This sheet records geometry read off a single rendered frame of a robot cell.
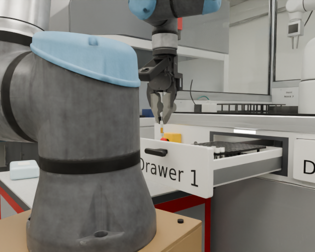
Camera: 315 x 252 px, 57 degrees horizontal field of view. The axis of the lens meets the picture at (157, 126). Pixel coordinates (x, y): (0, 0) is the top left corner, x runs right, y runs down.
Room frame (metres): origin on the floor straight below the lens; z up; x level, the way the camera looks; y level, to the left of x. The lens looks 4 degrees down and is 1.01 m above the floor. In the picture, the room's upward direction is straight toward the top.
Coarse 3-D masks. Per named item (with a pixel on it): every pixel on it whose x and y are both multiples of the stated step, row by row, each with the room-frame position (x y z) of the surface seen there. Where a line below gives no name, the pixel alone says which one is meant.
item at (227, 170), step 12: (240, 156) 0.71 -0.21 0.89; (252, 156) 0.75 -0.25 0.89; (264, 156) 0.78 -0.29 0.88; (276, 156) 0.82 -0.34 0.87; (216, 168) 0.66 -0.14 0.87; (228, 168) 0.68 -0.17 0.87; (240, 168) 0.71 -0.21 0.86; (252, 168) 0.74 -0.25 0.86; (264, 168) 0.78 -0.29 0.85; (276, 168) 0.82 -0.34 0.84; (216, 180) 0.65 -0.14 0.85; (228, 180) 0.68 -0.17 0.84
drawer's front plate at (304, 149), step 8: (296, 144) 0.79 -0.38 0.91; (304, 144) 0.77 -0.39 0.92; (312, 144) 0.75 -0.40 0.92; (296, 152) 0.79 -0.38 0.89; (304, 152) 0.77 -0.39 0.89; (312, 152) 0.75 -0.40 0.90; (296, 160) 0.78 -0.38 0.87; (312, 160) 0.75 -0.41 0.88; (296, 168) 0.78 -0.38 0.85; (312, 168) 0.75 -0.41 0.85; (296, 176) 0.78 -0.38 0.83; (304, 176) 0.77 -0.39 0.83; (312, 176) 0.75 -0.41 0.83
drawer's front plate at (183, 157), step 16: (144, 144) 0.79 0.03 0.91; (160, 144) 0.74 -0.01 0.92; (176, 144) 0.69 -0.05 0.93; (144, 160) 0.79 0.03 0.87; (160, 160) 0.73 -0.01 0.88; (176, 160) 0.69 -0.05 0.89; (192, 160) 0.65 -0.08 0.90; (208, 160) 0.61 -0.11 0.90; (144, 176) 0.79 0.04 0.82; (160, 176) 0.74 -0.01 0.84; (176, 176) 0.69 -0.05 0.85; (192, 176) 0.65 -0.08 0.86; (208, 176) 0.61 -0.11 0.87; (192, 192) 0.65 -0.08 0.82; (208, 192) 0.61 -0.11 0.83
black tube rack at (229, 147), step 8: (200, 144) 0.89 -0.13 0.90; (208, 144) 0.89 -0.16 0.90; (216, 144) 0.90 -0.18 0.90; (224, 144) 0.90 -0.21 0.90; (232, 144) 0.89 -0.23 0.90; (240, 144) 0.89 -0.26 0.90; (248, 144) 0.90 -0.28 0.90; (224, 152) 0.74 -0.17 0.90; (232, 152) 0.76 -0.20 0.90; (240, 152) 0.80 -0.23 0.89
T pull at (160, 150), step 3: (144, 150) 0.73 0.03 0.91; (147, 150) 0.72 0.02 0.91; (150, 150) 0.71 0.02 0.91; (153, 150) 0.70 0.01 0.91; (156, 150) 0.69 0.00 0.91; (159, 150) 0.69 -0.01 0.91; (162, 150) 0.68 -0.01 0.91; (165, 150) 0.71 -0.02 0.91; (147, 153) 0.72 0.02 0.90; (150, 153) 0.71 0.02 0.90; (153, 153) 0.70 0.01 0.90; (156, 153) 0.69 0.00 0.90; (159, 153) 0.68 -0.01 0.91; (162, 153) 0.67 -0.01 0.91; (165, 153) 0.68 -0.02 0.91; (162, 156) 0.68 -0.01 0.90
